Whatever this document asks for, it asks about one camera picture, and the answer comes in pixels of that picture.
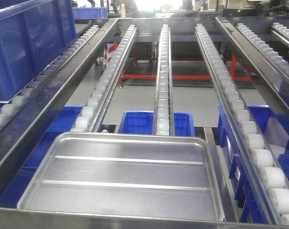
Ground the centre white roller track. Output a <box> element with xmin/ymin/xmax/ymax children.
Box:
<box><xmin>153</xmin><ymin>24</ymin><xmax>175</xmax><ymax>136</ymax></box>

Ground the centre-right white roller track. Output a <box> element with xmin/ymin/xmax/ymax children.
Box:
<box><xmin>195</xmin><ymin>23</ymin><xmax>289</xmax><ymax>226</ymax></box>

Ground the left white roller track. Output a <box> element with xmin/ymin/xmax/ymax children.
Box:
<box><xmin>0</xmin><ymin>25</ymin><xmax>100</xmax><ymax>130</ymax></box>

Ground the right white roller track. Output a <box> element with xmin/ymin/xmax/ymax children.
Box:
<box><xmin>236</xmin><ymin>23</ymin><xmax>289</xmax><ymax>84</ymax></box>

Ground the steel shelf frame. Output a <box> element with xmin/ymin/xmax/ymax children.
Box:
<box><xmin>0</xmin><ymin>17</ymin><xmax>289</xmax><ymax>229</ymax></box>

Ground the blue bin below left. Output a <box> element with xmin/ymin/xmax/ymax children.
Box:
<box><xmin>0</xmin><ymin>105</ymin><xmax>83</xmax><ymax>208</ymax></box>

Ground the centre-left white roller track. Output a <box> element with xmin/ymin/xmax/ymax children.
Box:
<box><xmin>71</xmin><ymin>24</ymin><xmax>137</xmax><ymax>132</ymax></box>

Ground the blue bin below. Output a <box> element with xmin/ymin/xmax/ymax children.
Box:
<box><xmin>0</xmin><ymin>105</ymin><xmax>83</xmax><ymax>208</ymax></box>
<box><xmin>217</xmin><ymin>104</ymin><xmax>289</xmax><ymax>223</ymax></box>
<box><xmin>118</xmin><ymin>111</ymin><xmax>196</xmax><ymax>136</ymax></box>

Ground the red metal floor frame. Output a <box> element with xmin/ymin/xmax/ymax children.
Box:
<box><xmin>119</xmin><ymin>42</ymin><xmax>253</xmax><ymax>87</ymax></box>

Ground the large blue plastic crate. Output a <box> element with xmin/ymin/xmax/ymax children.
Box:
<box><xmin>0</xmin><ymin>0</ymin><xmax>77</xmax><ymax>101</ymax></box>

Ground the silver ribbed metal tray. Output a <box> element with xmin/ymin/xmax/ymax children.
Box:
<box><xmin>17</xmin><ymin>132</ymin><xmax>224</xmax><ymax>221</ymax></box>

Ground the distant blue crate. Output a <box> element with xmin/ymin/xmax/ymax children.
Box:
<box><xmin>72</xmin><ymin>7</ymin><xmax>108</xmax><ymax>19</ymax></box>

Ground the blue bin below right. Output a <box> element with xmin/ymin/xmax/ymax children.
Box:
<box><xmin>217</xmin><ymin>104</ymin><xmax>289</xmax><ymax>223</ymax></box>

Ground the blue bin below centre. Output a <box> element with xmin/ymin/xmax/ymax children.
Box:
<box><xmin>118</xmin><ymin>111</ymin><xmax>196</xmax><ymax>136</ymax></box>

